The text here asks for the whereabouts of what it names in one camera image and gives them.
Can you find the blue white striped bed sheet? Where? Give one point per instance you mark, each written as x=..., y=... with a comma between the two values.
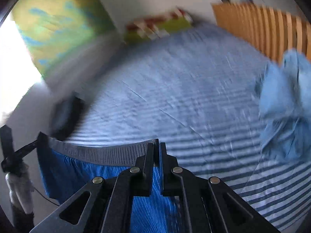
x=182, y=89

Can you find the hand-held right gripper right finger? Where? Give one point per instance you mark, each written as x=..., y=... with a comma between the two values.
x=167, y=174

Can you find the red and green box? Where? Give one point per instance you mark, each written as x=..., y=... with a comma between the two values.
x=158, y=25

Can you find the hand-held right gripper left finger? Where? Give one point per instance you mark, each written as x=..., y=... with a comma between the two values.
x=145, y=174

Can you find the dark object beside bed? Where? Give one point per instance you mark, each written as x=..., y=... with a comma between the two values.
x=65, y=116

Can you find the light blue garment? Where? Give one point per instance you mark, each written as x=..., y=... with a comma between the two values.
x=284, y=111

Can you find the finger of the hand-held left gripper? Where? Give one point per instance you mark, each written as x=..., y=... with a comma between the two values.
x=24, y=149
x=6, y=140

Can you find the green blue wall painting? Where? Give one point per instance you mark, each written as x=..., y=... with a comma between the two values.
x=60, y=26

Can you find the wooden slatted headboard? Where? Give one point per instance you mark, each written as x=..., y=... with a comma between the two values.
x=262, y=26

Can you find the blue boxer shorts grey waistband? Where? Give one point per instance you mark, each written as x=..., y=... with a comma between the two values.
x=73, y=174

